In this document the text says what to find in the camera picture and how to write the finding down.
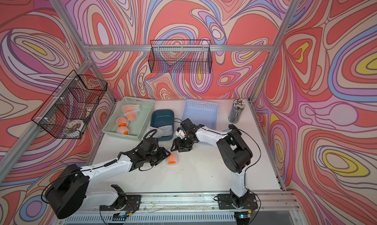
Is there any black wire basket back wall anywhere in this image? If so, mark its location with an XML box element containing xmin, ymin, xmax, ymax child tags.
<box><xmin>148</xmin><ymin>39</ymin><xmax>213</xmax><ymax>74</ymax></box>

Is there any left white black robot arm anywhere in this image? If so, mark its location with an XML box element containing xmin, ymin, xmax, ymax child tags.
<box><xmin>44</xmin><ymin>138</ymin><xmax>171</xmax><ymax>219</ymax></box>

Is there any white foam net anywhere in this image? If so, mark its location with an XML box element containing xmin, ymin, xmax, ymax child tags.
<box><xmin>147</xmin><ymin>126</ymin><xmax>164</xmax><ymax>138</ymax></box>
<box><xmin>160</xmin><ymin>125</ymin><xmax>173</xmax><ymax>137</ymax></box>

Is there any cup of pencils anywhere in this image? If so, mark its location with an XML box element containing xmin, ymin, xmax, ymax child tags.
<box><xmin>228</xmin><ymin>99</ymin><xmax>246</xmax><ymax>123</ymax></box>

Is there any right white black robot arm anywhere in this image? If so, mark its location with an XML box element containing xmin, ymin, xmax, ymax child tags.
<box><xmin>170</xmin><ymin>119</ymin><xmax>253</xmax><ymax>209</ymax></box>

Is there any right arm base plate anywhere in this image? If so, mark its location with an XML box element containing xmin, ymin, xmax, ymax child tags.
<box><xmin>214</xmin><ymin>193</ymin><xmax>259</xmax><ymax>211</ymax></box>

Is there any item in left wire basket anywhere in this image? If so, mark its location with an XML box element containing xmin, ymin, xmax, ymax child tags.
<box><xmin>63</xmin><ymin>120</ymin><xmax>84</xmax><ymax>136</ymax></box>

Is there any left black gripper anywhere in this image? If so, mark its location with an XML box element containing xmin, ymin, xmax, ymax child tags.
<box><xmin>144</xmin><ymin>146</ymin><xmax>172</xmax><ymax>167</ymax></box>

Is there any black wire basket left wall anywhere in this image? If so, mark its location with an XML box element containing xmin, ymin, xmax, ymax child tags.
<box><xmin>31</xmin><ymin>71</ymin><xmax>108</xmax><ymax>139</ymax></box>

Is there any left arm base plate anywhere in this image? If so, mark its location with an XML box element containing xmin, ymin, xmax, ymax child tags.
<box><xmin>100</xmin><ymin>195</ymin><xmax>141</xmax><ymax>212</ymax></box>

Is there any green plastic basket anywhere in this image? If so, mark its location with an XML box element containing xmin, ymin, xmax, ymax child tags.
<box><xmin>102</xmin><ymin>97</ymin><xmax>155</xmax><ymax>141</ymax></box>

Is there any black wire basket wall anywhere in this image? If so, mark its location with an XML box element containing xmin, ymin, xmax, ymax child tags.
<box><xmin>31</xmin><ymin>71</ymin><xmax>108</xmax><ymax>139</ymax></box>
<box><xmin>148</xmin><ymin>39</ymin><xmax>213</xmax><ymax>74</ymax></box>

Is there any light blue plastic basket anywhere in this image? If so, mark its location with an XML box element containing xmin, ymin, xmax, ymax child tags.
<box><xmin>181</xmin><ymin>99</ymin><xmax>219</xmax><ymax>130</ymax></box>

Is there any dark teal plastic tub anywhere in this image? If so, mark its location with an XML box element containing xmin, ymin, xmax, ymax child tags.
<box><xmin>150</xmin><ymin>109</ymin><xmax>175</xmax><ymax>141</ymax></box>

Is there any netted orange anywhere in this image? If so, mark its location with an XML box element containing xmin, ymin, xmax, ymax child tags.
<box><xmin>121</xmin><ymin>104</ymin><xmax>140</xmax><ymax>113</ymax></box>
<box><xmin>115</xmin><ymin>117</ymin><xmax>129</xmax><ymax>127</ymax></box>
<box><xmin>123</xmin><ymin>110</ymin><xmax>138</xmax><ymax>121</ymax></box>
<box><xmin>116</xmin><ymin>126</ymin><xmax>130</xmax><ymax>135</ymax></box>
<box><xmin>167</xmin><ymin>152</ymin><xmax>178</xmax><ymax>166</ymax></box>

